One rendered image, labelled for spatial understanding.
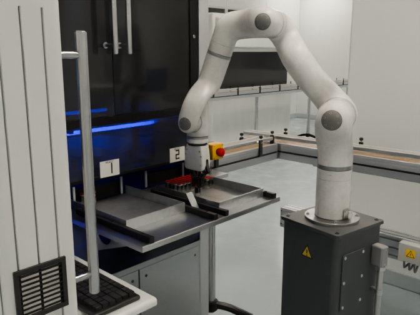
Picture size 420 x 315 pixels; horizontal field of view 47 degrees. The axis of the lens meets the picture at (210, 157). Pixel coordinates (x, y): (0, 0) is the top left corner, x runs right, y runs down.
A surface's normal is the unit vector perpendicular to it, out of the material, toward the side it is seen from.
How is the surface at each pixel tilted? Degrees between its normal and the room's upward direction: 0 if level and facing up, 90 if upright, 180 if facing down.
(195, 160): 90
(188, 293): 90
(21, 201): 90
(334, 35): 90
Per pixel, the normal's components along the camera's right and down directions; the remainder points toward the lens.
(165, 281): 0.73, 0.15
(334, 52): -0.68, 0.15
